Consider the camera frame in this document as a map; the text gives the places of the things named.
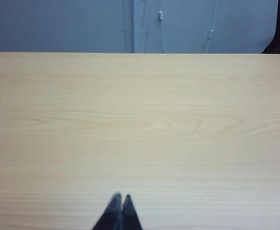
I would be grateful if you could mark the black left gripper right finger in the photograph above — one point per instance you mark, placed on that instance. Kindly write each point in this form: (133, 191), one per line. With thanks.
(130, 214)

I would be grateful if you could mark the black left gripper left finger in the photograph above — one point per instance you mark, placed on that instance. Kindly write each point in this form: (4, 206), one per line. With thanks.
(111, 213)

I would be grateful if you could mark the grey backdrop sheet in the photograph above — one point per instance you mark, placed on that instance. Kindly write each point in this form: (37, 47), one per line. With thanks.
(58, 26)

